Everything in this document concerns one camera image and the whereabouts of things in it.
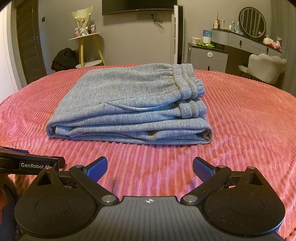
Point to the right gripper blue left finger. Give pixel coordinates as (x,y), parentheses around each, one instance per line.
(93,171)

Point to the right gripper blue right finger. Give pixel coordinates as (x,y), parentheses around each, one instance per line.
(208,173)

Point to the grey sweatpants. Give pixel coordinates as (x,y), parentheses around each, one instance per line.
(158,103)

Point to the pink ribbed bedspread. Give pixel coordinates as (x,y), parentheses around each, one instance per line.
(253,125)

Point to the dark wooden door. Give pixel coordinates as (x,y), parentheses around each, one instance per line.
(29,45)

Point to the grey drawer cabinet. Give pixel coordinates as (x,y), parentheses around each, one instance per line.
(209,59)

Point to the black bag on floor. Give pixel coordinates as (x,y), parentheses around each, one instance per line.
(65,59)

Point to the yellow legged side table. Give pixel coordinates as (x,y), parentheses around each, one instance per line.
(89,51)

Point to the white shell back chair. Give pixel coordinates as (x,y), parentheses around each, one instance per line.
(264,67)

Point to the green tray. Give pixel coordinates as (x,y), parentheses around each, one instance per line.
(205,45)

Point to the grey vanity desk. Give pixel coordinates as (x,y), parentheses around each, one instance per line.
(239,49)

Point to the blue white box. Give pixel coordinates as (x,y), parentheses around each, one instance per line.
(207,36)

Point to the pink plush toy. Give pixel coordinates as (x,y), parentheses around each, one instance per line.
(278,44)

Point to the cream flower bouquet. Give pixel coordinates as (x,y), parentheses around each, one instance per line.
(82,19)

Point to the round black mirror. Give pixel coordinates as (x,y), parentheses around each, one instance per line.
(252,22)

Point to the white tower fan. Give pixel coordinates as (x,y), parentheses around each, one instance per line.
(177,34)

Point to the wall mounted black television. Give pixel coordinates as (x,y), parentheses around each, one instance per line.
(110,7)

